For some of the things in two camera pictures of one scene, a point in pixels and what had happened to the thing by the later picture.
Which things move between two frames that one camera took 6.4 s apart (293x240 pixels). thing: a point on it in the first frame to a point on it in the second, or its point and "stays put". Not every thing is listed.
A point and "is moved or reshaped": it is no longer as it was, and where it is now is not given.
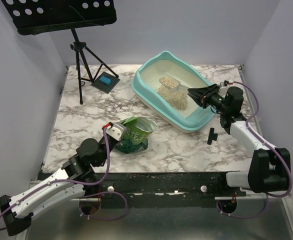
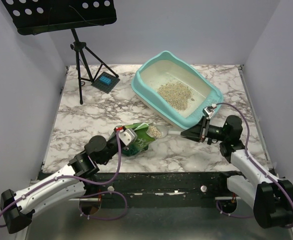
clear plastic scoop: (171, 83) to (159, 131)
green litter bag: (139, 130) is moved or reshaped
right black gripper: (207, 95) to (202, 130)
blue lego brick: (105, 80) stays put
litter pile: (178, 99) stays put
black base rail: (155, 189) stays put
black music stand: (30, 16) stays put
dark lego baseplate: (106, 82) stays put
